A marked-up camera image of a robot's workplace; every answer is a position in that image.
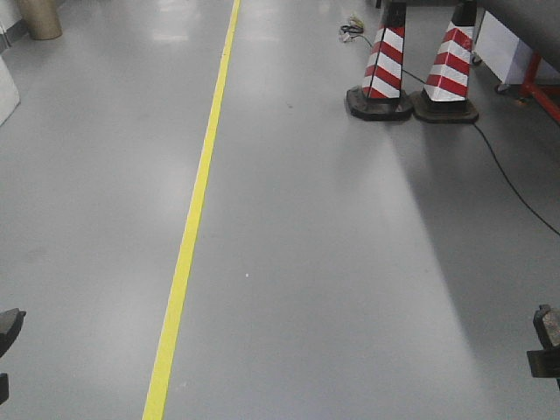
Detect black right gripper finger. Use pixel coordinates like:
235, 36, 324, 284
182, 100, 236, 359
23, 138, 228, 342
527, 348, 560, 383

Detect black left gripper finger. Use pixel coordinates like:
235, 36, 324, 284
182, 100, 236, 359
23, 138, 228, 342
0, 373, 9, 403

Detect grey brake pad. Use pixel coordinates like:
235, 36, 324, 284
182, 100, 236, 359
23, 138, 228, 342
0, 308, 26, 355
533, 304, 559, 349

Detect right red-white traffic cone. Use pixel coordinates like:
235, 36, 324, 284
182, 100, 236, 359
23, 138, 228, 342
409, 1, 479, 123

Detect red-white traffic cone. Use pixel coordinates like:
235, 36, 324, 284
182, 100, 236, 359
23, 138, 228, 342
409, 1, 479, 123
346, 1, 413, 121

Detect left red-white traffic cone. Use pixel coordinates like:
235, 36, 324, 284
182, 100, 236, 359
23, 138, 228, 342
346, 1, 413, 121

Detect cardboard tube roll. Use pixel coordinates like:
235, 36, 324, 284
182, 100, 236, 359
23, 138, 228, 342
16, 0, 62, 40

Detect black floor cable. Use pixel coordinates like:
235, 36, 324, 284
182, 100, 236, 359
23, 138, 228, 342
339, 12, 560, 237

